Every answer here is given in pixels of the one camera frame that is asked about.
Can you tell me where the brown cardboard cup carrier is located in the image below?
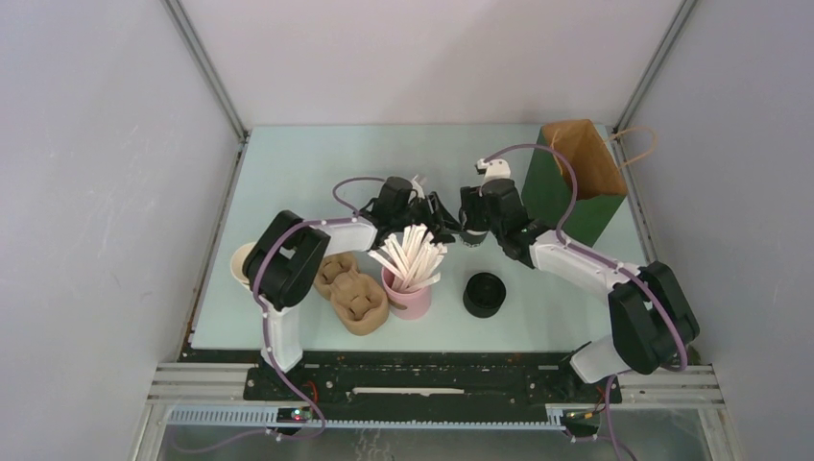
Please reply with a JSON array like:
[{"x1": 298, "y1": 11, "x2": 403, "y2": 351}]
[{"x1": 313, "y1": 253, "x2": 390, "y2": 336}]

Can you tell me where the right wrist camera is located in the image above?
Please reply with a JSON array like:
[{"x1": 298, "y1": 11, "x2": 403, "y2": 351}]
[{"x1": 475, "y1": 158, "x2": 511, "y2": 185}]

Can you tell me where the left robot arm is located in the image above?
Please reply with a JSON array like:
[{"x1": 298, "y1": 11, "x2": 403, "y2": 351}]
[{"x1": 231, "y1": 177, "x2": 463, "y2": 400}]

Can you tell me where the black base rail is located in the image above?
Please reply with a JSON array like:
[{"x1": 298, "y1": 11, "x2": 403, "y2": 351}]
[{"x1": 181, "y1": 351, "x2": 622, "y2": 424}]

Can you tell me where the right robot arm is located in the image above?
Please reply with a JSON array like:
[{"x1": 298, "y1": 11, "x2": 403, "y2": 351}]
[{"x1": 459, "y1": 179, "x2": 701, "y2": 401}]

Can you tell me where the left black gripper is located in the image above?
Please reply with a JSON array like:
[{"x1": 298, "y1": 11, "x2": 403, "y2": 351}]
[{"x1": 392, "y1": 193, "x2": 461, "y2": 249}]

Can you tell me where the black paper coffee cup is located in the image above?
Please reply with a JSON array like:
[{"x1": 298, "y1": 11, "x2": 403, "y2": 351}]
[{"x1": 459, "y1": 230, "x2": 489, "y2": 248}]

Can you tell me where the stack of paper cups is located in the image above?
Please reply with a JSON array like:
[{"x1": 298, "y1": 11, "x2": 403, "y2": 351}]
[{"x1": 229, "y1": 242, "x2": 255, "y2": 290}]

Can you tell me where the purple cable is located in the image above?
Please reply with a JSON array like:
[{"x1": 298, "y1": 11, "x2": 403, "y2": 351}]
[
  {"x1": 480, "y1": 143, "x2": 691, "y2": 461},
  {"x1": 184, "y1": 176, "x2": 386, "y2": 456}
]

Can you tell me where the bundle of white straws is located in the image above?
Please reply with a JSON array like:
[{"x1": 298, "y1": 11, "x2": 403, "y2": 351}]
[{"x1": 368, "y1": 225, "x2": 447, "y2": 294}]

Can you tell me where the green paper bag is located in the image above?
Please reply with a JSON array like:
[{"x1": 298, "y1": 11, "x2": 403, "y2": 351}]
[{"x1": 521, "y1": 119, "x2": 628, "y2": 246}]

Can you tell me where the stack of black lids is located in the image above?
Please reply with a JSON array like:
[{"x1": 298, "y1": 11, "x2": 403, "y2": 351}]
[{"x1": 463, "y1": 272, "x2": 507, "y2": 319}]

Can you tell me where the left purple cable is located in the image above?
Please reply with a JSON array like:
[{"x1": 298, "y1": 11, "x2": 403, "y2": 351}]
[{"x1": 184, "y1": 176, "x2": 386, "y2": 456}]

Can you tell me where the pink straw holder cup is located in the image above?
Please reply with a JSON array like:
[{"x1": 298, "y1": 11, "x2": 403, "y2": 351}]
[{"x1": 380, "y1": 267, "x2": 432, "y2": 321}]

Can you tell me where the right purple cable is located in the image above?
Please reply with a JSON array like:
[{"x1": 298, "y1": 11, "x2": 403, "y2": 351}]
[{"x1": 480, "y1": 143, "x2": 691, "y2": 461}]

